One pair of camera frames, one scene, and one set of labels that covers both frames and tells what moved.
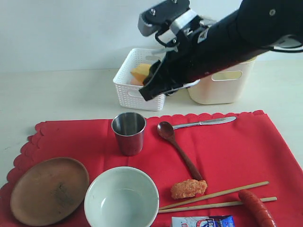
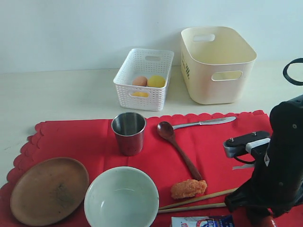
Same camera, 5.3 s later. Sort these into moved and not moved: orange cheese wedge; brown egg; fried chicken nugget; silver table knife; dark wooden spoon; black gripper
Moved: black gripper; orange cheese wedge
Not moved: silver table knife; fried chicken nugget; dark wooden spoon; brown egg
